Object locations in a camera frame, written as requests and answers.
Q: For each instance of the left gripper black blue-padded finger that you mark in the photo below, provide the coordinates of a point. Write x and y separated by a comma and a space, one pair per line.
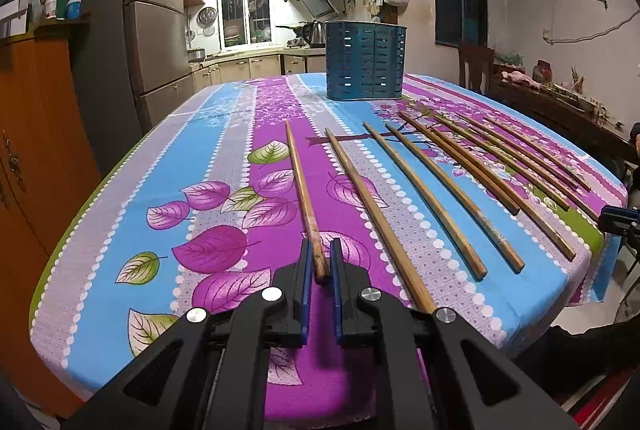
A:
433, 371
208, 371

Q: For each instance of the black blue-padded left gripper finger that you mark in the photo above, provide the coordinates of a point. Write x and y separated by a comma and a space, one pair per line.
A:
619, 221

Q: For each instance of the brown wooden chopstick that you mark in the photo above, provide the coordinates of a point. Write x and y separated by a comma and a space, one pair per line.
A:
492, 188
321, 268
430, 204
506, 251
538, 154
420, 296
536, 164
508, 160
568, 252

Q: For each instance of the beige kitchen base cabinets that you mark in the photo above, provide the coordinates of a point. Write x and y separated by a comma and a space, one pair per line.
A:
242, 67

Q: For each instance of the kitchen window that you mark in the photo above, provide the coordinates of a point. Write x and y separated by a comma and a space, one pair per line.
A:
245, 22

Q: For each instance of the dark wooden side table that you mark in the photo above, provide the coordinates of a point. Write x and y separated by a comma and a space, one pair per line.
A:
576, 126

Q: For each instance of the floral striped tablecloth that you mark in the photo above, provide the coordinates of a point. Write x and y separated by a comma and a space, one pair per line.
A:
204, 210

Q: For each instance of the dark wooden chair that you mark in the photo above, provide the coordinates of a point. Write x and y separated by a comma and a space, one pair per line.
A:
475, 66

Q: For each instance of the orange wooden cabinet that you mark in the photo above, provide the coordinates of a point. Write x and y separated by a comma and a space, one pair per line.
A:
47, 172

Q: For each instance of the blue slotted utensil holder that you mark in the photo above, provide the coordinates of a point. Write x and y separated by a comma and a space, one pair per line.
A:
364, 60

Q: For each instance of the steel electric kettle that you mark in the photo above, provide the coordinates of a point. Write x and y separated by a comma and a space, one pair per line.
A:
314, 34

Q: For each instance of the silver refrigerator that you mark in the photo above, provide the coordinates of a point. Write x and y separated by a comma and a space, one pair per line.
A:
130, 69

